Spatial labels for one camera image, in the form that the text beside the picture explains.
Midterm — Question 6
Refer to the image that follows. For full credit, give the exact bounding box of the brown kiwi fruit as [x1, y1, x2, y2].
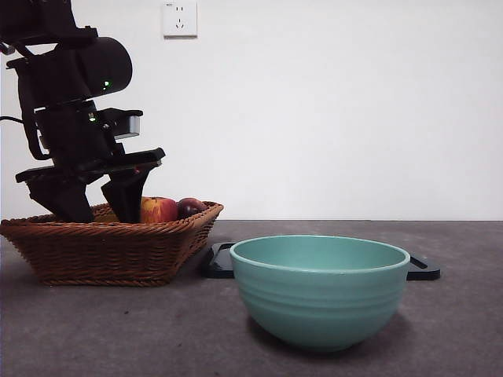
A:
[90, 211, 121, 224]

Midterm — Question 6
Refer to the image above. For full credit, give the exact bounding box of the teal ceramic bowl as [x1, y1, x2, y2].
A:
[229, 234, 411, 353]

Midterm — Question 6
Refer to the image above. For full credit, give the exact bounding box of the red yellow apple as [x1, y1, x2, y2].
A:
[139, 196, 178, 225]

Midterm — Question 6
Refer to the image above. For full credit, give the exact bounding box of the brown wicker basket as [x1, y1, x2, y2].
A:
[0, 201, 225, 287]

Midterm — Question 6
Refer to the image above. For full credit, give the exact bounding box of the dark red plum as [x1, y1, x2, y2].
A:
[176, 197, 208, 221]

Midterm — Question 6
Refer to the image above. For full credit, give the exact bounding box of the dark green rectangular tray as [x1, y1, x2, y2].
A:
[200, 242, 441, 281]

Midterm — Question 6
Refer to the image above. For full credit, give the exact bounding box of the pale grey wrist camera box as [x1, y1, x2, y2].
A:
[94, 108, 143, 139]

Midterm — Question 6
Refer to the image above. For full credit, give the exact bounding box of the white wall socket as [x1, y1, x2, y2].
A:
[163, 1, 199, 39]

